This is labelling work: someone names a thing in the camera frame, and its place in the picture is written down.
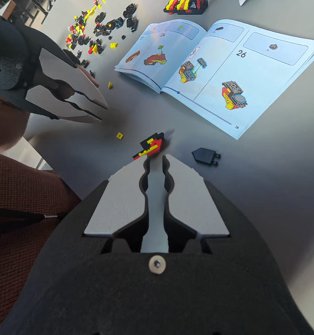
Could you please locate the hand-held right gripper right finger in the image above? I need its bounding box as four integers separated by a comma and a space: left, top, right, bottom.
162, 154, 230, 239

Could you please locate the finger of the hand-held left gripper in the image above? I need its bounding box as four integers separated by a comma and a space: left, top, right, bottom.
25, 85, 103, 124
39, 47, 109, 110

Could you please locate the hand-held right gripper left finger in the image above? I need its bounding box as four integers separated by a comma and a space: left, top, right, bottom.
83, 157, 150, 239

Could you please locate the small red yellow black assembly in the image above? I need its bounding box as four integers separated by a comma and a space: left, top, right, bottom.
133, 132, 165, 161

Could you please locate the grey desk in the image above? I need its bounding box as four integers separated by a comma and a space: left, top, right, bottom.
23, 0, 314, 326

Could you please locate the person's left hand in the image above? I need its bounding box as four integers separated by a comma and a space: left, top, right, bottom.
0, 103, 30, 151

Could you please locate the black pointed plate brick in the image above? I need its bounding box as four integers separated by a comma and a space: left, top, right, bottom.
192, 148, 222, 167

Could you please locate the pile of black red yellow bricks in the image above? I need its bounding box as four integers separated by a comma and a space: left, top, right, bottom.
65, 0, 139, 79

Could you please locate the person's brown knit sweater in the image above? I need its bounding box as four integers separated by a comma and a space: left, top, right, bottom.
0, 149, 82, 335

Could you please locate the partly built black red model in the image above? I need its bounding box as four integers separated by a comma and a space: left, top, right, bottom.
163, 0, 209, 15

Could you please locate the blue building instruction booklet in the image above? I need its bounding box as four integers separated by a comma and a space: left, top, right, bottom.
114, 19, 314, 140

